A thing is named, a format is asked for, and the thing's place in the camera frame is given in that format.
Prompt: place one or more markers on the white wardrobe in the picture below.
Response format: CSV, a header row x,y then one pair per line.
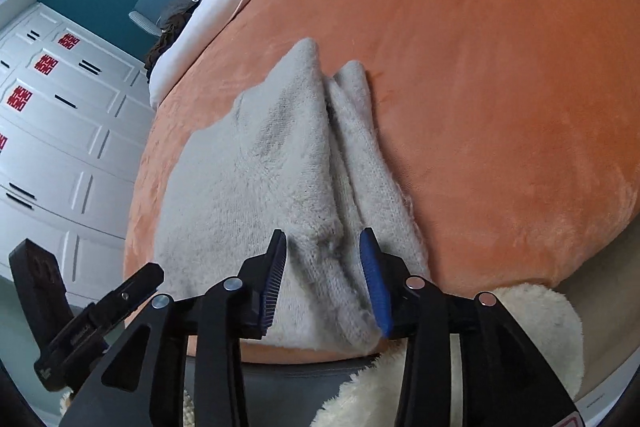
x,y
75,132

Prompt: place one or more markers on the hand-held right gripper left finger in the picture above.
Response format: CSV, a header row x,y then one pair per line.
x,y
272,279

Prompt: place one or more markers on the orange plush blanket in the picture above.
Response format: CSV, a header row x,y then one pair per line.
x,y
500,82

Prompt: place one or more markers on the dark brown clothes pile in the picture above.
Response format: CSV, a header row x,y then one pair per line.
x,y
162,42

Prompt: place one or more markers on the red paper cutout decal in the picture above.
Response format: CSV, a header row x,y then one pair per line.
x,y
2,142
68,40
46,64
20,97

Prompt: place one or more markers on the white duvet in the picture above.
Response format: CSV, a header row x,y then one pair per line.
x,y
200,37

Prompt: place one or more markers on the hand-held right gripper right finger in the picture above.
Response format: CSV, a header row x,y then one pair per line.
x,y
375,287

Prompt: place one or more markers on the grey sweater with black hearts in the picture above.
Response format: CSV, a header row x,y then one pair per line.
x,y
280,167

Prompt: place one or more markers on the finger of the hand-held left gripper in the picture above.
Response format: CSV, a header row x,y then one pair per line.
x,y
37,277
132,289

